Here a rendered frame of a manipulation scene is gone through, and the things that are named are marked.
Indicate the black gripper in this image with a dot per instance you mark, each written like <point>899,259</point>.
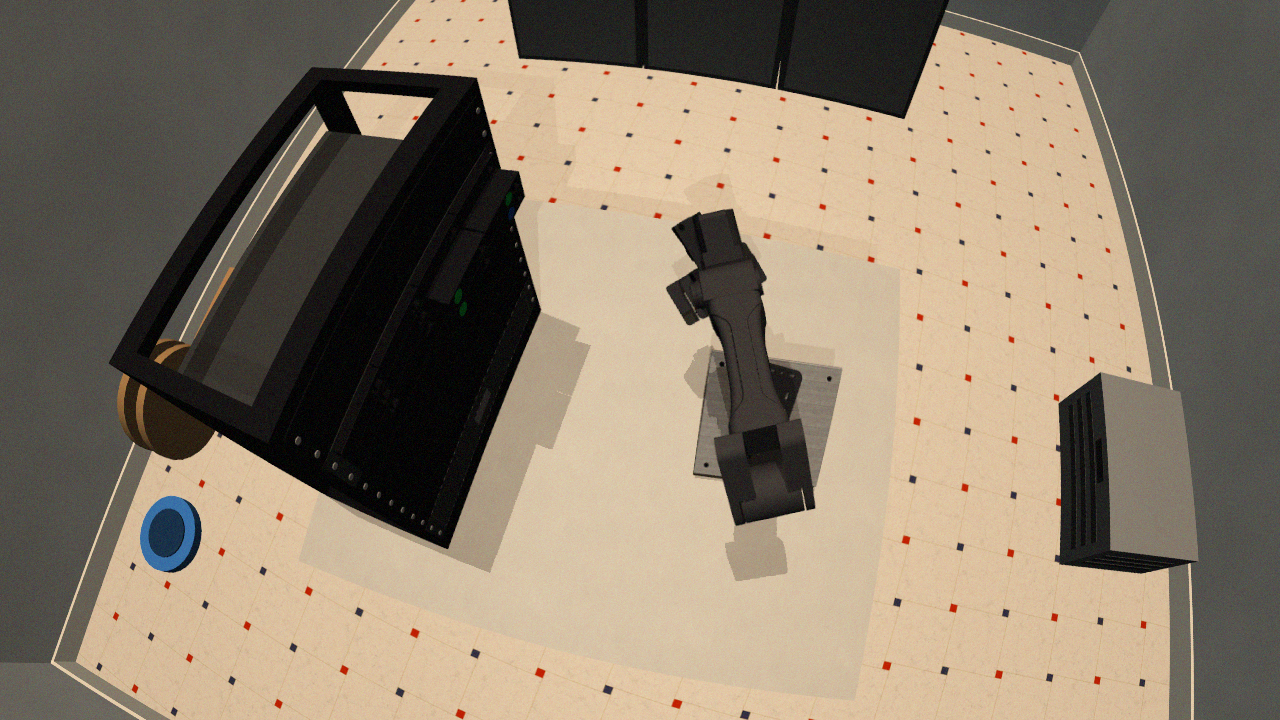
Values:
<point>679,288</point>

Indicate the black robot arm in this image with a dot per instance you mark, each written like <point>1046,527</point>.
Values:
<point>758,408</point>

